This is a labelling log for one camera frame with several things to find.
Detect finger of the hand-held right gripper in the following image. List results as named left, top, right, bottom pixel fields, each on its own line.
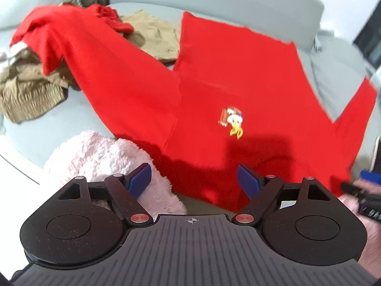
left=360, top=169, right=381, bottom=184
left=340, top=181, right=370, bottom=198

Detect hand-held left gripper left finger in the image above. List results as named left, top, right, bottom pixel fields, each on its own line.
left=56, top=163, right=152, bottom=227

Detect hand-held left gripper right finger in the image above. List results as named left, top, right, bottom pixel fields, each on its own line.
left=232, top=164, right=335, bottom=227

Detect red long-sleeve shirt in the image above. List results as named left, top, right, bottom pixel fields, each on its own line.
left=60, top=11, right=378, bottom=213

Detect pink fluffy pajamas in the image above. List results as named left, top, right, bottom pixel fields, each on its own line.
left=44, top=130, right=381, bottom=278

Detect puffy grey armrest cushion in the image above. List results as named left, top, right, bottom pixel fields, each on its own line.
left=309, top=29, right=376, bottom=123

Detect dark side table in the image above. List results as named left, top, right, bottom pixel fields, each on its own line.
left=352, top=2, right=381, bottom=66

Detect khaki pants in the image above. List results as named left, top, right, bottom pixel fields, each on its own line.
left=0, top=1, right=183, bottom=125

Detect red pants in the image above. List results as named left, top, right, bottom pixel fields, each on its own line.
left=11, top=4, right=135, bottom=76

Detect white cloth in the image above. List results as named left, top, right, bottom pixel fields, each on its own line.
left=0, top=40, right=29, bottom=68

